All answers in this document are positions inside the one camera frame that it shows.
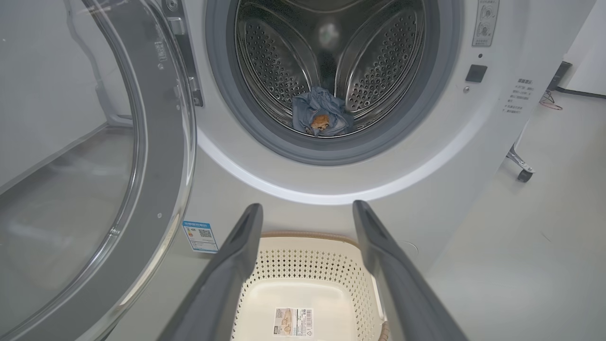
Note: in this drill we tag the blue energy label sticker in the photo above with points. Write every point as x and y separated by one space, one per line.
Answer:
200 237

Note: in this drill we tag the white partition panel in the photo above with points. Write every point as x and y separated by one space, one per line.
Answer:
38 71

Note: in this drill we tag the paper product label in basket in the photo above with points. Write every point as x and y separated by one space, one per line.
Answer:
293 322

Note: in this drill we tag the grey caution pictogram sticker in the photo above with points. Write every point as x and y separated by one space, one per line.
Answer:
485 23

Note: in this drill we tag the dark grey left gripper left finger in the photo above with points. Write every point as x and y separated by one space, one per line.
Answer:
222 284

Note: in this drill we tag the metal caster leg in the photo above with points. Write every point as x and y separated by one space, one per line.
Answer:
523 168

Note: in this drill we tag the cream perforated basket brown rim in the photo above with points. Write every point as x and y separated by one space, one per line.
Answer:
307 265

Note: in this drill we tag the washing machine door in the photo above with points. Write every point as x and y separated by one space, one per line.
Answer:
161 156

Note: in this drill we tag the white front-load washing machine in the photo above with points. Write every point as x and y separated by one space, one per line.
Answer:
450 142

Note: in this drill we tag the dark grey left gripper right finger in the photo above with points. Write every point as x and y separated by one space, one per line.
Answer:
407 298

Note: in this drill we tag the blue printed garment white lining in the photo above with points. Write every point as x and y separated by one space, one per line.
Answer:
322 111

